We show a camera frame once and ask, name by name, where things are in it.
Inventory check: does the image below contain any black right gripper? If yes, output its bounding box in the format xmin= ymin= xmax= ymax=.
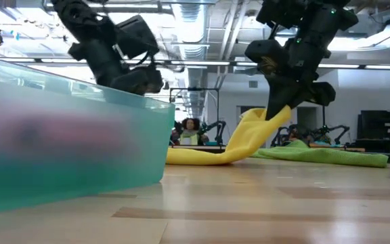
xmin=265 ymin=32 xmax=337 ymax=121

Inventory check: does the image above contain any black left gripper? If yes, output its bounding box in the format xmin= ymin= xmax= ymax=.
xmin=68 ymin=39 xmax=165 ymax=96

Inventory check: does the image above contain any yellow microfiber towel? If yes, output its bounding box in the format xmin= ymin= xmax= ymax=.
xmin=166 ymin=105 xmax=293 ymax=166

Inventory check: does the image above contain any green microfiber towel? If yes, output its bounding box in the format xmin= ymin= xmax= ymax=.
xmin=251 ymin=139 xmax=389 ymax=169

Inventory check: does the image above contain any translucent teal plastic bin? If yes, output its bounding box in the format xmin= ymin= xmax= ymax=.
xmin=0 ymin=54 xmax=176 ymax=215

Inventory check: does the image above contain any light wooden workbench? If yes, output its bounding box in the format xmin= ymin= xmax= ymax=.
xmin=308 ymin=142 xmax=366 ymax=153

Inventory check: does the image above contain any person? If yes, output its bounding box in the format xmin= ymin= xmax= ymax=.
xmin=179 ymin=117 xmax=210 ymax=146

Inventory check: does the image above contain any black storage cabinet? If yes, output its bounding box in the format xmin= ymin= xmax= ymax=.
xmin=355 ymin=109 xmax=390 ymax=155

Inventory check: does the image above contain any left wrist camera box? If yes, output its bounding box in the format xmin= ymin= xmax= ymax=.
xmin=115 ymin=15 xmax=160 ymax=60

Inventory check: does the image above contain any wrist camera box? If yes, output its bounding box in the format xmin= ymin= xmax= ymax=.
xmin=244 ymin=39 xmax=293 ymax=76
xmin=115 ymin=15 xmax=160 ymax=60

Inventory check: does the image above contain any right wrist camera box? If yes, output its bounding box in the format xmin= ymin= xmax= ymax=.
xmin=244 ymin=39 xmax=293 ymax=76

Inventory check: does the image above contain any silver spiral air duct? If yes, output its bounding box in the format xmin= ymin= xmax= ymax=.
xmin=173 ymin=0 xmax=213 ymax=118

